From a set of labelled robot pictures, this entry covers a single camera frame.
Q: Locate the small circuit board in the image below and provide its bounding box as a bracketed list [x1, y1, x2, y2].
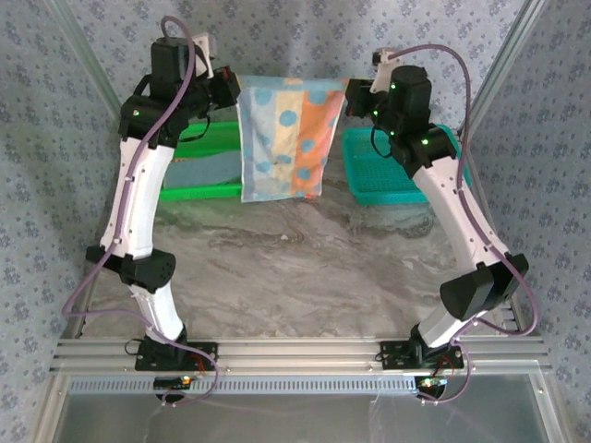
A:
[414, 375, 450, 390]
[153, 375, 193, 389]

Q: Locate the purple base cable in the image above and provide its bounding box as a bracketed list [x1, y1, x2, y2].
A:
[418, 339, 473, 408]
[160, 354, 219, 411]

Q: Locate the slotted grey cable duct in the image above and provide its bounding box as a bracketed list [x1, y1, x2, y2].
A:
[67, 375, 424, 395]

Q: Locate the green plastic basket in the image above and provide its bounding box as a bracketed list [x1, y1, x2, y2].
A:
[159, 119, 245, 203]

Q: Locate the striped polka dot towel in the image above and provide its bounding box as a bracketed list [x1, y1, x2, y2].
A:
[234, 75, 351, 205]

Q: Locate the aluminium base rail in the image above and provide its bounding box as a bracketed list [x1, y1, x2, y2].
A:
[49, 338, 554, 376]

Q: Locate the purple camera cable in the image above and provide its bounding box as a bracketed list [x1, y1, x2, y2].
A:
[389, 42, 542, 341]
[61, 15, 196, 345]

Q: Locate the aluminium frame post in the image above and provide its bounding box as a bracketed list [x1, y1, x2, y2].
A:
[455, 0, 547, 139]

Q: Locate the teal plastic basket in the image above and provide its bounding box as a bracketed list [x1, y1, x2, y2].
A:
[340, 123, 473, 208]

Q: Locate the grey metal base plate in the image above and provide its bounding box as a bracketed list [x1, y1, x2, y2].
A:
[45, 374, 562, 443]

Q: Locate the light blue red bow towel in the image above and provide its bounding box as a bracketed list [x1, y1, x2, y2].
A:
[163, 153, 244, 190]

